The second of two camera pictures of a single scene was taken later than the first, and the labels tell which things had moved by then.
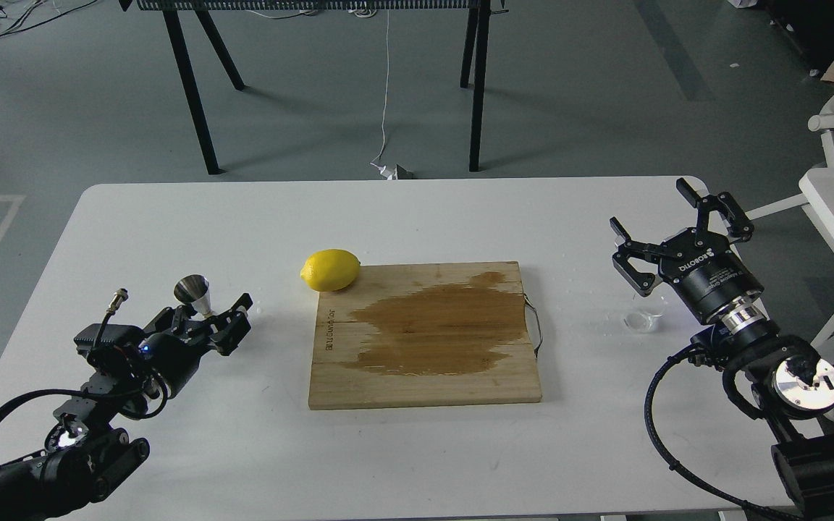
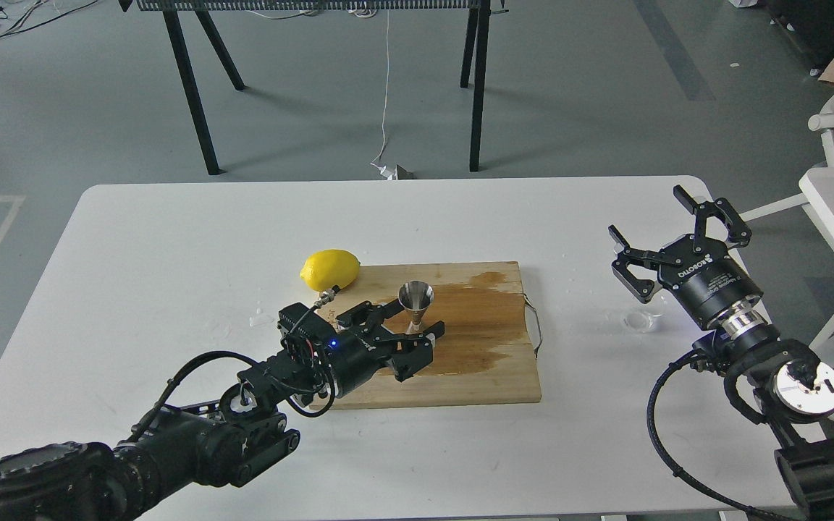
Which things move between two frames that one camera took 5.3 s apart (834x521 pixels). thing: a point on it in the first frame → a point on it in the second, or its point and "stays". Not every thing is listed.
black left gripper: [174, 350] → [353, 358]
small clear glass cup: [643, 321] stays
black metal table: [477, 27] stays
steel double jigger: [195, 289] → [415, 296]
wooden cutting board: [424, 335] stays
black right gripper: [701, 265] stays
